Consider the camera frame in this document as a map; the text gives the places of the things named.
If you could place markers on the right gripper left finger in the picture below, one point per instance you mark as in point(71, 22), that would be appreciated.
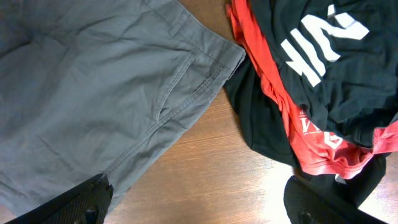
point(86, 203)

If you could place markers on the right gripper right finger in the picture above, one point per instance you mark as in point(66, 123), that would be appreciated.
point(307, 204)

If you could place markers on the grey shorts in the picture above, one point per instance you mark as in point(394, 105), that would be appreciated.
point(91, 87)

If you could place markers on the red shirt with white print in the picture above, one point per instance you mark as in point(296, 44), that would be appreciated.
point(275, 127)

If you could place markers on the black shirt with white print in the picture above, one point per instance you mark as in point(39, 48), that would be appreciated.
point(337, 60)

